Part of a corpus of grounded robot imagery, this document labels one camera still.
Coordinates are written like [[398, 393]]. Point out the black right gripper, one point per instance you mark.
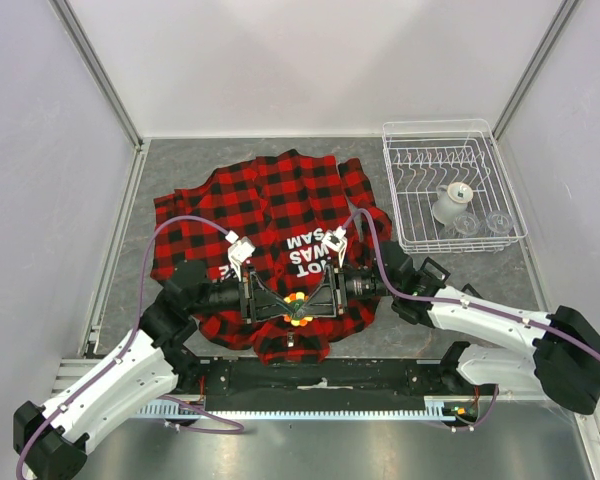
[[327, 295]]

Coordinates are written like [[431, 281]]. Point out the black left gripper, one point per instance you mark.
[[258, 301]]

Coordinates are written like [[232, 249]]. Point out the yellow plush flower brooch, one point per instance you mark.
[[295, 317]]

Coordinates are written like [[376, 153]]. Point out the red black plaid shirt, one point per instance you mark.
[[284, 204]]

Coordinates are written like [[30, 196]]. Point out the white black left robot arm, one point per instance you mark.
[[54, 439]]

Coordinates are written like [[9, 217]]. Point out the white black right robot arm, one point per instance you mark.
[[556, 353]]

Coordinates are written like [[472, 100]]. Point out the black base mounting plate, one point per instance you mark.
[[224, 376]]

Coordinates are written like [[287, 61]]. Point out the clear glass cup left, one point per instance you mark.
[[466, 225]]

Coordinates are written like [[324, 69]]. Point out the clear glass cup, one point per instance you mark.
[[498, 223], [466, 225]]

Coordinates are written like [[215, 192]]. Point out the grey ceramic teapot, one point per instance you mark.
[[452, 200]]

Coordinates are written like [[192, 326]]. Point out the clear glass cup right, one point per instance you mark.
[[498, 223]]

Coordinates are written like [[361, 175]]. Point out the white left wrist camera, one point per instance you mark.
[[240, 250]]

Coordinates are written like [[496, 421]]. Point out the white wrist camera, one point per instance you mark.
[[337, 242], [240, 250]]

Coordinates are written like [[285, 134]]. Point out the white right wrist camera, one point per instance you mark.
[[337, 242]]

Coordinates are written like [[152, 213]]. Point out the black wire frame stand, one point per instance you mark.
[[437, 274], [470, 290]]

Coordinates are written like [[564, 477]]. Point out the light blue cable duct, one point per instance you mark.
[[430, 410]]

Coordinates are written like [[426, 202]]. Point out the white wire dish rack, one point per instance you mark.
[[420, 155]]

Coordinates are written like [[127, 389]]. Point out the aluminium frame post left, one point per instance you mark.
[[94, 65]]

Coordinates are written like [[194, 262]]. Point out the aluminium frame post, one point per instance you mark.
[[554, 31], [94, 65]]

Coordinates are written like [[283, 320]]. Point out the aluminium frame post right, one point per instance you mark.
[[554, 31]]

